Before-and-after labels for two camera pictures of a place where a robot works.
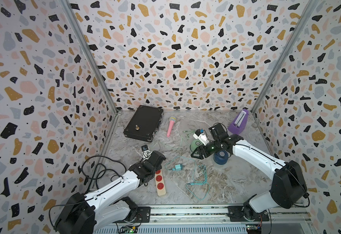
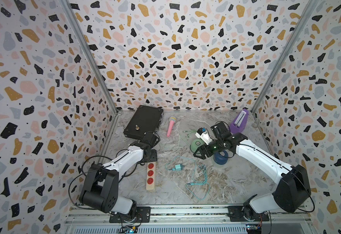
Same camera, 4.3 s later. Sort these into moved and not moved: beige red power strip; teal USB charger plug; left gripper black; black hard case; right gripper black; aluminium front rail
Moved: beige red power strip; left gripper black
Not moved: right gripper black; black hard case; teal USB charger plug; aluminium front rail
